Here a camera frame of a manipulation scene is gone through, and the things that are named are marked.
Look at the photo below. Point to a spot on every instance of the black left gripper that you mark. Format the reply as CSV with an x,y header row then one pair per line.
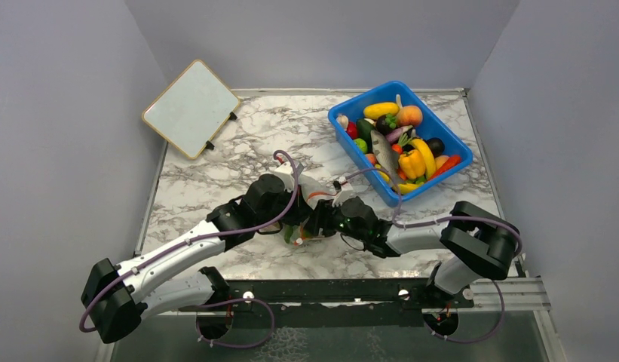
x,y
298,209

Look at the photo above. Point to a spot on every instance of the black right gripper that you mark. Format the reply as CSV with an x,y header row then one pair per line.
x,y
323,216

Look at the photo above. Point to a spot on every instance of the clear zip top bag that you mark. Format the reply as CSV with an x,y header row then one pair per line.
x,y
307,198

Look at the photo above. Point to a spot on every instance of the beige fake garlic bulb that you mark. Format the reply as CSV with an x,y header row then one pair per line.
x,y
343,121

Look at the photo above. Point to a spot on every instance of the yellow fake squash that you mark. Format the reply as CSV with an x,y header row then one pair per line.
x,y
376,110

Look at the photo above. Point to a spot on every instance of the yellow fake banana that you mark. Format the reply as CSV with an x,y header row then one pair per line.
x,y
426,163

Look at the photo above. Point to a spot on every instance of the red fake pepper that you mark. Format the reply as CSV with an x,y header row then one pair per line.
x,y
452,162

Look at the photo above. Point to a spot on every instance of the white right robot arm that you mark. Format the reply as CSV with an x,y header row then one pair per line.
x,y
482,245

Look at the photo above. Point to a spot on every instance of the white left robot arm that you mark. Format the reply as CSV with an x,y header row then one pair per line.
x,y
118,297

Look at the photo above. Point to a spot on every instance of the green fake leafy vegetable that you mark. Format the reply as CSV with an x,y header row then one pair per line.
x,y
293,234

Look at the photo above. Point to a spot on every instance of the green fake lime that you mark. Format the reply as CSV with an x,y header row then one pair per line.
x,y
362,145

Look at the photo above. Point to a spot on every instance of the grey fake fish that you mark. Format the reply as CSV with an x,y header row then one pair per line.
x,y
385,156

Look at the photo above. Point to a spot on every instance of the red fake apple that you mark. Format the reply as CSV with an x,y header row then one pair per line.
x,y
351,130

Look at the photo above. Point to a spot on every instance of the yellow fake bell pepper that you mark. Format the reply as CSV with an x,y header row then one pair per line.
x,y
412,164

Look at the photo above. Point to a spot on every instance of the purple fake onion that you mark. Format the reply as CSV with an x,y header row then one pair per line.
x,y
400,135

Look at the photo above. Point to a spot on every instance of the purple fake mangosteen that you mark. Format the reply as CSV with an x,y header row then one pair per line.
x,y
386,124

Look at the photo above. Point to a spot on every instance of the fake peach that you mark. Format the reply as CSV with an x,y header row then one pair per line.
x,y
441,160
409,116

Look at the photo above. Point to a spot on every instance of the dark fake plum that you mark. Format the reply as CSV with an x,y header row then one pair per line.
x,y
436,146

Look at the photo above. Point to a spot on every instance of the yellow banana in bin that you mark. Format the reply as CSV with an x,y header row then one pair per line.
x,y
406,188

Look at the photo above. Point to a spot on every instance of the blue plastic bin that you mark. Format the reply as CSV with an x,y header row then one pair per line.
x,y
432,126

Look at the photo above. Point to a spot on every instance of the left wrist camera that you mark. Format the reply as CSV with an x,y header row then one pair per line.
x,y
285,173

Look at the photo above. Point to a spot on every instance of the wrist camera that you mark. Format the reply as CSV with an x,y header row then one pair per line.
x,y
285,173
343,191

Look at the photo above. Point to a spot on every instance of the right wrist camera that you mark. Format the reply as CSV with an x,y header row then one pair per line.
x,y
343,191

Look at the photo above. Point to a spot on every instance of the black mounting rail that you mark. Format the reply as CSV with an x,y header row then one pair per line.
x,y
315,303

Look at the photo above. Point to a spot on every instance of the white board wooden frame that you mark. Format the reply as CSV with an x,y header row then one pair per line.
x,y
192,109

